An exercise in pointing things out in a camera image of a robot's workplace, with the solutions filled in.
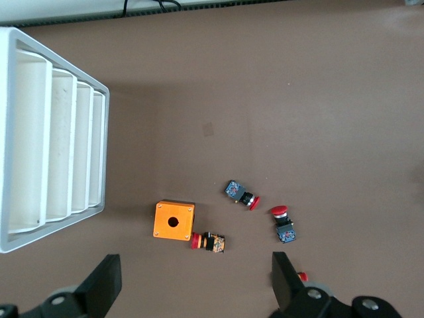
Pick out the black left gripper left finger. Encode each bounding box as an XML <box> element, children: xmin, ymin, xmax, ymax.
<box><xmin>0</xmin><ymin>254</ymin><xmax>123</xmax><ymax>318</ymax></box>

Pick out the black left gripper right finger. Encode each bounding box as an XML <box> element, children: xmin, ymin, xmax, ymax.
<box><xmin>270</xmin><ymin>251</ymin><xmax>407</xmax><ymax>318</ymax></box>

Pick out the red mushroom button blue block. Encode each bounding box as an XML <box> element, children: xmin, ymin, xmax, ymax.
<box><xmin>223</xmin><ymin>180</ymin><xmax>261</xmax><ymax>211</ymax></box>
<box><xmin>270</xmin><ymin>205</ymin><xmax>297</xmax><ymax>245</ymax></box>

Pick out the white slotted rack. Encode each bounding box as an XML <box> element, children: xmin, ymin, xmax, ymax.
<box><xmin>0</xmin><ymin>26</ymin><xmax>111</xmax><ymax>254</ymax></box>

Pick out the orange button enclosure box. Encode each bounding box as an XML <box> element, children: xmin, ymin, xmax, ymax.
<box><xmin>152</xmin><ymin>199</ymin><xmax>197</xmax><ymax>242</ymax></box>

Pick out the black cable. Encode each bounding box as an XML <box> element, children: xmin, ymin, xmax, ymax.
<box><xmin>121</xmin><ymin>0</ymin><xmax>184</xmax><ymax>17</ymax></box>

